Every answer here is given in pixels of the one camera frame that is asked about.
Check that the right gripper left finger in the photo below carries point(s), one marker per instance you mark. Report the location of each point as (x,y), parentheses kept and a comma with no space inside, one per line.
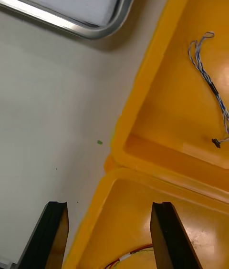
(45,238)

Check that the yellow-orange plastic bin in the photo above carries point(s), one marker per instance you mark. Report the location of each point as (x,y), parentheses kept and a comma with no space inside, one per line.
(179,106)
(124,214)

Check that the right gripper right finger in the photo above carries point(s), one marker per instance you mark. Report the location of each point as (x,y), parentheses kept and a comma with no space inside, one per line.
(171,245)

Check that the small green scrap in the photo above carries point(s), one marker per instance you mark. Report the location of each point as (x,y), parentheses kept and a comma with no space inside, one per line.
(99,142)

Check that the steel tray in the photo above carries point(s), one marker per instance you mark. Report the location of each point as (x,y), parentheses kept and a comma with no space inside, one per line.
(47,19)

